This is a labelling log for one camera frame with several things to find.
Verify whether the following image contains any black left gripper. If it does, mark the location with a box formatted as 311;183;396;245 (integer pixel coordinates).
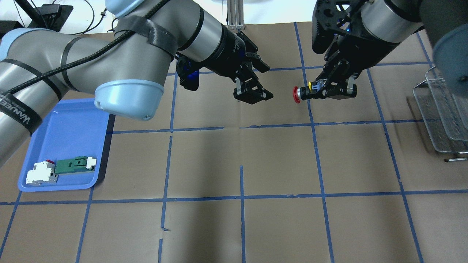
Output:
204;25;274;104

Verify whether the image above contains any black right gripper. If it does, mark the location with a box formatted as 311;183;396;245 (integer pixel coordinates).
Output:
312;0;388;100

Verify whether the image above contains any red emergency stop button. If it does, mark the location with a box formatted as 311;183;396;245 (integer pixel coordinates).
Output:
292;80;326;104

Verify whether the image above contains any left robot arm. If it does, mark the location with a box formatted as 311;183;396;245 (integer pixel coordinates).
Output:
1;0;273;165

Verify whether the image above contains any blue plastic tray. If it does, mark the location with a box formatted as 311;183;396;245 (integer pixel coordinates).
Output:
17;99;115;193

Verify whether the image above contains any green terminal block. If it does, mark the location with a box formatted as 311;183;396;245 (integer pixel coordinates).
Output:
55;156;97;175

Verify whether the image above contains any white circuit breaker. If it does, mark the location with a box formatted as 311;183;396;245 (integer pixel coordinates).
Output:
26;160;58;186

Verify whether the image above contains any aluminium frame post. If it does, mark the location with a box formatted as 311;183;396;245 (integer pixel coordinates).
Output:
227;0;245;30

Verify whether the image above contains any wire mesh shelf basket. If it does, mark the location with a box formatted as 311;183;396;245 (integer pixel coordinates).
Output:
413;66;467;155

